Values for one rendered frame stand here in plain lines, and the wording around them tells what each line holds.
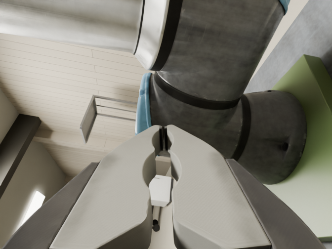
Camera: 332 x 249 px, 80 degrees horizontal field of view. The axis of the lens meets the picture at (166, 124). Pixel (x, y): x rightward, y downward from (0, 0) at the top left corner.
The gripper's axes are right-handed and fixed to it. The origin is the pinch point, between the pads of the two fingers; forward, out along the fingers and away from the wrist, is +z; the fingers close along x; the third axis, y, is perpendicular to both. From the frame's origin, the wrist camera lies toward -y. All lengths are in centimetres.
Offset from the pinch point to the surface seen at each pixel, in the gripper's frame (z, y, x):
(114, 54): 282, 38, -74
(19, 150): 307, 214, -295
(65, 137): 397, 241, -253
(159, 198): 319, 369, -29
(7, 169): 273, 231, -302
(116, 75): 301, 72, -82
